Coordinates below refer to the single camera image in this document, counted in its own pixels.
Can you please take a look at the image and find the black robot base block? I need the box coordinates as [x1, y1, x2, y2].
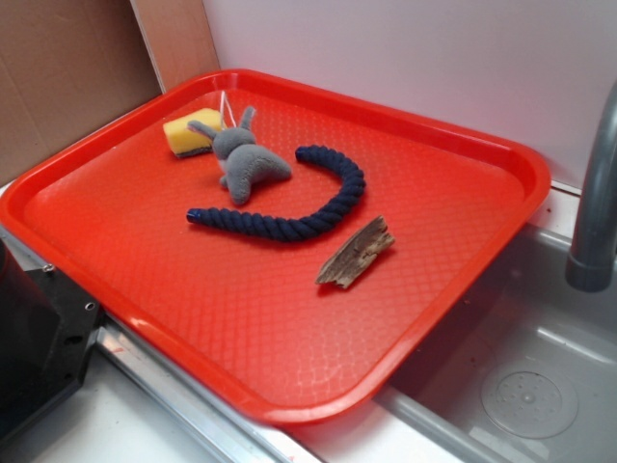
[1, 244, 103, 446]

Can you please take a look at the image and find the brown wood chip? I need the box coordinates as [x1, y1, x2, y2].
[315, 215, 395, 289]

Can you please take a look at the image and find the red plastic tray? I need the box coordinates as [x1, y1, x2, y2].
[1, 70, 550, 425]

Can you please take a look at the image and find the grey plush bunny toy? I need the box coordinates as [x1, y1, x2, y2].
[187, 106, 292, 205]

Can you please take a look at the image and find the yellow sponge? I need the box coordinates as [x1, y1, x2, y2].
[162, 108, 222, 158]

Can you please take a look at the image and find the grey toy sink basin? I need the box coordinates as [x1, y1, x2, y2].
[295, 227, 616, 462]

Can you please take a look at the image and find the grey faucet spout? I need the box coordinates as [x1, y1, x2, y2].
[566, 88, 616, 292]

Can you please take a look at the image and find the brown cardboard panel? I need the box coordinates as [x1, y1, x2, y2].
[1, 1, 219, 184]

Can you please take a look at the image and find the dark blue twisted rope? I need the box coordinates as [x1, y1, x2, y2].
[186, 144, 367, 243]

